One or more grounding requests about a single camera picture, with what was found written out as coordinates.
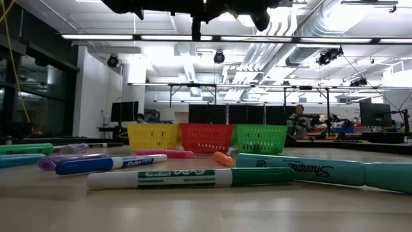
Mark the long ceiling light strip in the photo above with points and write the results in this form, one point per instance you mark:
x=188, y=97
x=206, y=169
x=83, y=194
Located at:
x=103, y=37

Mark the pink highlighter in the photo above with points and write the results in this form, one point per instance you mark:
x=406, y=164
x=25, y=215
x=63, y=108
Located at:
x=167, y=154

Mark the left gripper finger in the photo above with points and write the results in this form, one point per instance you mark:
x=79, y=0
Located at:
x=196, y=30

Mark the silver ventilation duct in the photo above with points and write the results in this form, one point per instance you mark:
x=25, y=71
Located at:
x=317, y=25

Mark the red plastic basket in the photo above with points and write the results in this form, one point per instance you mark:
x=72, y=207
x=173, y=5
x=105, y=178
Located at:
x=206, y=138

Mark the yellow plastic basket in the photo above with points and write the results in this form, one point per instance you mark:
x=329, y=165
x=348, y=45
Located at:
x=153, y=137

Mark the green plastic basket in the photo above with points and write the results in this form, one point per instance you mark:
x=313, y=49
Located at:
x=260, y=138

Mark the black background robot arm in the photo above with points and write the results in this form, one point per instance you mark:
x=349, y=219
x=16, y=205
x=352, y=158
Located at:
x=331, y=124

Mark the black ceiling spotlight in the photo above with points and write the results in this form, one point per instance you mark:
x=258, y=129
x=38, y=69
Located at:
x=112, y=61
x=328, y=56
x=359, y=82
x=219, y=57

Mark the teal Sharpie highlighter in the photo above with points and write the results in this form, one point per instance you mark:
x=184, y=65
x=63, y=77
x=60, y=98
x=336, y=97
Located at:
x=305, y=169

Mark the orange highlighter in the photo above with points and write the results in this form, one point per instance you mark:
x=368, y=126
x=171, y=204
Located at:
x=223, y=158

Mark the white bottle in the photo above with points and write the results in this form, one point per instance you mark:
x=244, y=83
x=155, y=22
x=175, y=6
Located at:
x=106, y=120

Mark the black partition screen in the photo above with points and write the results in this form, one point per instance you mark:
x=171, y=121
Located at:
x=238, y=114

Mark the green highlighter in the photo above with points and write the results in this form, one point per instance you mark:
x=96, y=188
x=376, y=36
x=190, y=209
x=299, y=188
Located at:
x=25, y=149

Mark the teal slim highlighter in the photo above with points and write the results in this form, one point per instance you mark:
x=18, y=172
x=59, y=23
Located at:
x=19, y=160

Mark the purple slim highlighter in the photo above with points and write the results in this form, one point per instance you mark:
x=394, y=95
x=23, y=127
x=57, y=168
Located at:
x=47, y=162

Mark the blue Expo marker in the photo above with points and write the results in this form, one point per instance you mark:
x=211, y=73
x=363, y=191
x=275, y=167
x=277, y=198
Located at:
x=85, y=165

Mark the black cap white marker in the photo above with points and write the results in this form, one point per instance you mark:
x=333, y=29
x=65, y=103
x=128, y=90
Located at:
x=112, y=145

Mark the green Expo marker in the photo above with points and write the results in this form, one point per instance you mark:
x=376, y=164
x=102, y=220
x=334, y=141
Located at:
x=193, y=179

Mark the black computer monitor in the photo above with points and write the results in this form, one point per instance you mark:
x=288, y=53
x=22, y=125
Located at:
x=125, y=111
x=375, y=114

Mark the person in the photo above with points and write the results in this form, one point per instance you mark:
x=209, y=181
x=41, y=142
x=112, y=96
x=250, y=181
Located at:
x=140, y=118
x=299, y=122

